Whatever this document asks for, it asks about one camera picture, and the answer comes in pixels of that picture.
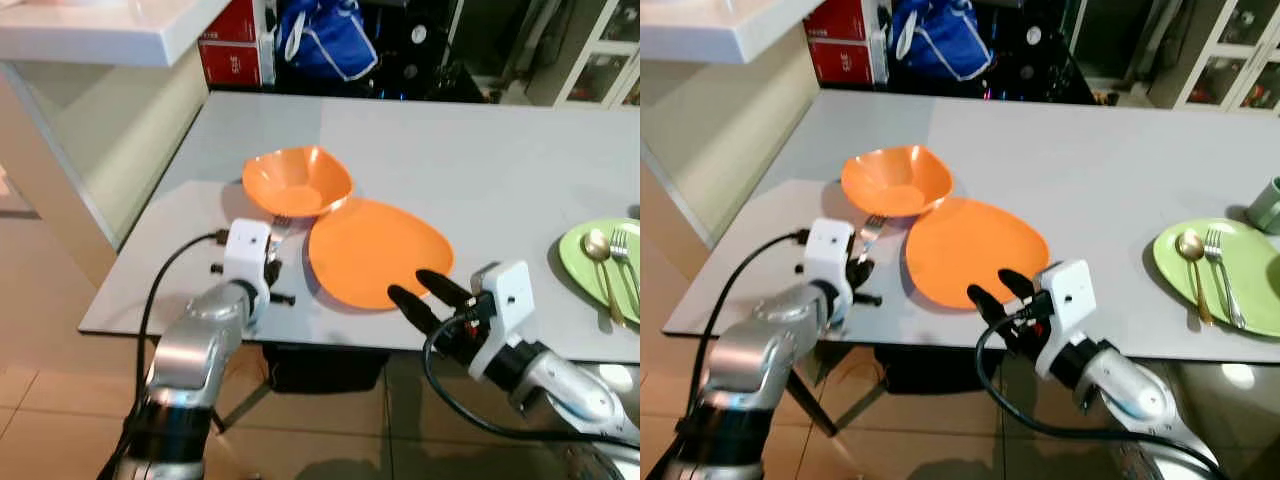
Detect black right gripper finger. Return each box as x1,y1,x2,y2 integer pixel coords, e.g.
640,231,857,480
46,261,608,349
966,284,1017,333
996,268,1043,303
387,284,443,337
415,268,473,309

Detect orange plate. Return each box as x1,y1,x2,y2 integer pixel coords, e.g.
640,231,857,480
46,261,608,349
308,197,456,311
905,197,1051,309

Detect black chair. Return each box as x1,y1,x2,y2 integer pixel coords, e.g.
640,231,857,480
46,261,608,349
262,345,386,393
870,345,986,393

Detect orange bowl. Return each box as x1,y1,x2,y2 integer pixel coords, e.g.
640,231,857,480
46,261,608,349
242,146,354,219
840,145,954,219

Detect dark table leg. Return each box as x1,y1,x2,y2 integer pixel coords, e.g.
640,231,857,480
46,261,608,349
215,385,271,431
795,375,841,436

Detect green plate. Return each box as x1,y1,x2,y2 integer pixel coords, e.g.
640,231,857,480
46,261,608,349
1153,218,1280,336
557,218,641,324

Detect gold spoon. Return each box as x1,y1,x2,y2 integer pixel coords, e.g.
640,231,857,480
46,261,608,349
583,228,626,326
1176,230,1216,326

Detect red cardboard box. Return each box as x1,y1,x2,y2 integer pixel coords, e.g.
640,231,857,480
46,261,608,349
198,0,266,89
803,0,881,86

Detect blue bag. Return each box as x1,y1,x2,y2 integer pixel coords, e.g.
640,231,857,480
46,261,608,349
890,0,996,83
277,0,379,83

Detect dark green cup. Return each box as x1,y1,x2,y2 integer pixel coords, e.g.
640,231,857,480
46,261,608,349
1245,175,1280,236

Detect white glass door cabinet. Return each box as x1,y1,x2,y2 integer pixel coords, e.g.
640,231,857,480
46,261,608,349
555,0,641,109
1175,0,1280,113

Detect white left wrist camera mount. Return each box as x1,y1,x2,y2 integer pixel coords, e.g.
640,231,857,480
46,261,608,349
803,217,854,299
222,218,273,301

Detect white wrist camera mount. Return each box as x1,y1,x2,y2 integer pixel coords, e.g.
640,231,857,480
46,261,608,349
222,218,273,301
470,260,533,381
803,217,854,299
1035,260,1096,379

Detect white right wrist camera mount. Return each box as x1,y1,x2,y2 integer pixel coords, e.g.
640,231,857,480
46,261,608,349
470,260,533,381
1035,260,1096,379

